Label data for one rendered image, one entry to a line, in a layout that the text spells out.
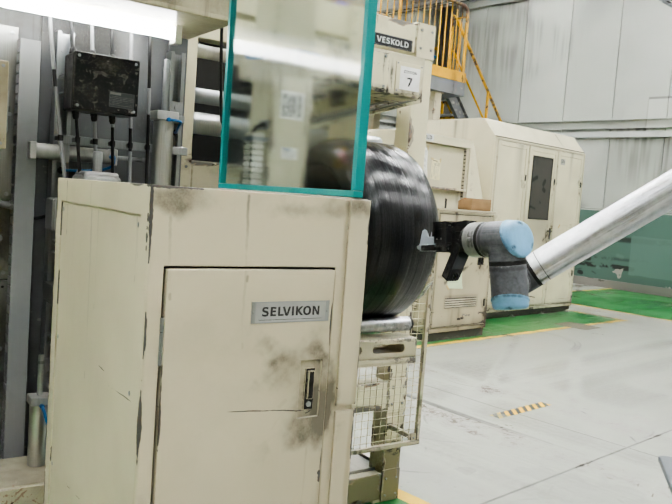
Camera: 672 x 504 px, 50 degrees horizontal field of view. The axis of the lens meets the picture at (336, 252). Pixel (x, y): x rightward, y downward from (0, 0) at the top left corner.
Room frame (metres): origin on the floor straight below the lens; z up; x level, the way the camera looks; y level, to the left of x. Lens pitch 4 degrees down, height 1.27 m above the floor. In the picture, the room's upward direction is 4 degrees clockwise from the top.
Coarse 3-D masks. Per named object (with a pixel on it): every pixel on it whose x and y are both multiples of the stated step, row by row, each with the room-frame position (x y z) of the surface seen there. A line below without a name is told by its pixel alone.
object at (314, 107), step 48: (240, 0) 1.68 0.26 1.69; (288, 0) 1.50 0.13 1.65; (336, 0) 1.35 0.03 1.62; (240, 48) 1.66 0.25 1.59; (288, 48) 1.49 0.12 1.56; (336, 48) 1.34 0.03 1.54; (240, 96) 1.65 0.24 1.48; (288, 96) 1.48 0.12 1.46; (336, 96) 1.33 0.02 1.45; (240, 144) 1.64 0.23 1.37; (288, 144) 1.46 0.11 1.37; (336, 144) 1.32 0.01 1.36; (288, 192) 1.44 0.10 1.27; (336, 192) 1.30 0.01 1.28
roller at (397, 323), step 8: (368, 320) 2.12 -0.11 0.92; (376, 320) 2.13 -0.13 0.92; (384, 320) 2.15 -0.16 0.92; (392, 320) 2.16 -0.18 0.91; (400, 320) 2.18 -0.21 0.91; (408, 320) 2.20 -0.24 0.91; (368, 328) 2.11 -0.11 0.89; (376, 328) 2.13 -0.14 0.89; (384, 328) 2.14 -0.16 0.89; (392, 328) 2.16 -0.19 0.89; (400, 328) 2.18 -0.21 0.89; (408, 328) 2.20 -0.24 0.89
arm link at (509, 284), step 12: (492, 264) 1.76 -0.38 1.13; (504, 264) 1.74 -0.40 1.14; (516, 264) 1.74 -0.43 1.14; (492, 276) 1.76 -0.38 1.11; (504, 276) 1.74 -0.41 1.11; (516, 276) 1.74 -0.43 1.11; (492, 288) 1.77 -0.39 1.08; (504, 288) 1.74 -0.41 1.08; (516, 288) 1.73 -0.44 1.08; (528, 288) 1.78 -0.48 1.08; (492, 300) 1.77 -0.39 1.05; (504, 300) 1.74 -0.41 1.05; (516, 300) 1.73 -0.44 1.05; (528, 300) 1.76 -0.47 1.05
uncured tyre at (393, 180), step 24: (384, 144) 2.23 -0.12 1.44; (384, 168) 2.06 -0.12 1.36; (408, 168) 2.12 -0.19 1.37; (384, 192) 2.01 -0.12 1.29; (408, 192) 2.06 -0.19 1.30; (432, 192) 2.13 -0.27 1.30; (384, 216) 1.99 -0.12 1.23; (408, 216) 2.03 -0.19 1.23; (432, 216) 2.08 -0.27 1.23; (384, 240) 1.98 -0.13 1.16; (408, 240) 2.03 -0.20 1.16; (384, 264) 1.99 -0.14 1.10; (408, 264) 2.04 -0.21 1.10; (432, 264) 2.10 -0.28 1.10; (384, 288) 2.04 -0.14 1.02; (408, 288) 2.09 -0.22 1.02; (384, 312) 2.14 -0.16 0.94
